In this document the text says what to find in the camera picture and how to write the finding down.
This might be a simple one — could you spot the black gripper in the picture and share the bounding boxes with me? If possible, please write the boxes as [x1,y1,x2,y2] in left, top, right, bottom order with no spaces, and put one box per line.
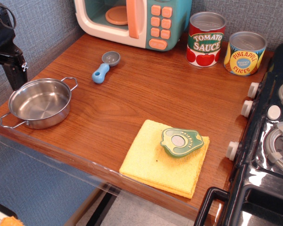
[0,46,28,91]

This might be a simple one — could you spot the blue toy scoop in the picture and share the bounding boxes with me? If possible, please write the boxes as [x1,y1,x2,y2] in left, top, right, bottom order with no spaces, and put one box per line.
[92,51,121,84]

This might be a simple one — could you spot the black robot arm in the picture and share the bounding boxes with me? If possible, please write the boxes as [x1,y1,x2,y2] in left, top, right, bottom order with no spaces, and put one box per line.
[0,3,28,91]

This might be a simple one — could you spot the yellow folded napkin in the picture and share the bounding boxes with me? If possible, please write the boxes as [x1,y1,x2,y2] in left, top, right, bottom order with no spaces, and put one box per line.
[119,120,210,199]

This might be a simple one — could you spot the stainless steel pan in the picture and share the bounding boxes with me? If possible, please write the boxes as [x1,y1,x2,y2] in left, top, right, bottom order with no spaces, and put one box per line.
[0,77,78,129]

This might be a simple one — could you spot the orange microwave plate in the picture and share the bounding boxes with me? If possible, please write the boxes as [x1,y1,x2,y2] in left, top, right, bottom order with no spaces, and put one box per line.
[105,6,128,25]

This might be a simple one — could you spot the orange cloth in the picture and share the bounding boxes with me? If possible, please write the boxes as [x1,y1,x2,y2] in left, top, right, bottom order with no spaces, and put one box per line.
[0,216,24,226]

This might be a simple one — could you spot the toy microwave oven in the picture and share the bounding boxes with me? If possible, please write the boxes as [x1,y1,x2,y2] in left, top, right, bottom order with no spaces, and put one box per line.
[74,0,192,51]

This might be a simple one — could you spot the green toy pepper slice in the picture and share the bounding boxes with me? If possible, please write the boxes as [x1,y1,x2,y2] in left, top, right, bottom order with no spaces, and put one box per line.
[160,128,204,158]

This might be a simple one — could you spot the tomato sauce can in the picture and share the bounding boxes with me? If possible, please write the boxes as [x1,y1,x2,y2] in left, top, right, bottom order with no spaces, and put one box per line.
[186,11,227,67]

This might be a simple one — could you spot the pineapple slices can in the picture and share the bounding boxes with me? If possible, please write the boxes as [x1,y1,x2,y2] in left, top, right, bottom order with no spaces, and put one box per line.
[224,31,267,76]

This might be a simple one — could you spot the black toy stove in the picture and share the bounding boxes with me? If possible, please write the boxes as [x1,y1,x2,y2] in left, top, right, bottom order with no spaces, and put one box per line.
[194,43,283,226]

